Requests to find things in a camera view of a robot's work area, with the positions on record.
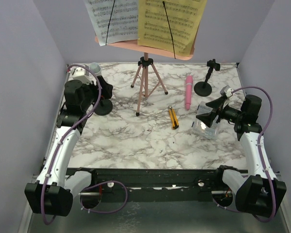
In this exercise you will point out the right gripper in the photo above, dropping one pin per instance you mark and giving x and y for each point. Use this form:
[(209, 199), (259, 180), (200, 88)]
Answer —
[(218, 114)]

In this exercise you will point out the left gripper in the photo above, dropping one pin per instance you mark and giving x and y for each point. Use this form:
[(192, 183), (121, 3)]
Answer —
[(106, 88)]

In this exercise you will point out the black microphone stand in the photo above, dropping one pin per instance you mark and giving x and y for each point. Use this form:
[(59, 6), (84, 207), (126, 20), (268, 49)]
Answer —
[(204, 89), (104, 107)]

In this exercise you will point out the white microphone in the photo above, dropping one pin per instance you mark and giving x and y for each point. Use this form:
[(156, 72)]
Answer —
[(95, 68)]

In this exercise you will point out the pink microphone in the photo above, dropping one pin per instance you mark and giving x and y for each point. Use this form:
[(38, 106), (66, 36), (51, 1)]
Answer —
[(188, 92)]

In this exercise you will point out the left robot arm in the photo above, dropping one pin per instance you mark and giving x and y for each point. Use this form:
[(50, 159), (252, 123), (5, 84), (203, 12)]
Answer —
[(65, 136)]

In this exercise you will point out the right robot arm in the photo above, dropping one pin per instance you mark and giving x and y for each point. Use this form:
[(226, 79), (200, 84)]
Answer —
[(254, 157)]

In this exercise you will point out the clear plastic compartment box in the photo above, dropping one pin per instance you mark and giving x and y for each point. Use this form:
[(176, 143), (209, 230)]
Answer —
[(200, 128)]

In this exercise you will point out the yellow utility knife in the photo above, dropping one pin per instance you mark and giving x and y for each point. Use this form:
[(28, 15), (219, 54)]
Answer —
[(173, 117)]

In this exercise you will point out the pink tripod music stand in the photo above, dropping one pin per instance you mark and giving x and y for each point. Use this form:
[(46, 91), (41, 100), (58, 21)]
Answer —
[(143, 66)]

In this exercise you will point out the white sheet music page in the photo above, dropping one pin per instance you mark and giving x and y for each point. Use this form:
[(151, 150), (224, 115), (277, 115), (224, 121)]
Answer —
[(113, 20)]

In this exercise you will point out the yellow sheet music page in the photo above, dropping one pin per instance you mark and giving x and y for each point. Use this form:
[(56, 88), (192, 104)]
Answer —
[(169, 25)]

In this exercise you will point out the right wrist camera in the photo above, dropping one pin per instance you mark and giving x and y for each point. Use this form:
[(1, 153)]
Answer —
[(226, 92)]

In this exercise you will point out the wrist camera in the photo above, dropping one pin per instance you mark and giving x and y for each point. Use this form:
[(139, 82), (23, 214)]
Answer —
[(226, 92), (80, 74)]

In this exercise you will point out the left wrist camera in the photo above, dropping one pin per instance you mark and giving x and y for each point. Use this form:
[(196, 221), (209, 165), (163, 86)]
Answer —
[(80, 74)]

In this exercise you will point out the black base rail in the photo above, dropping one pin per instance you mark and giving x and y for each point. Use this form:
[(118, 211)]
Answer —
[(93, 186)]

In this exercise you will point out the aluminium frame rail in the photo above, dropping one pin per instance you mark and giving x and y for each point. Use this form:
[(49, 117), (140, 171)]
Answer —
[(36, 177)]

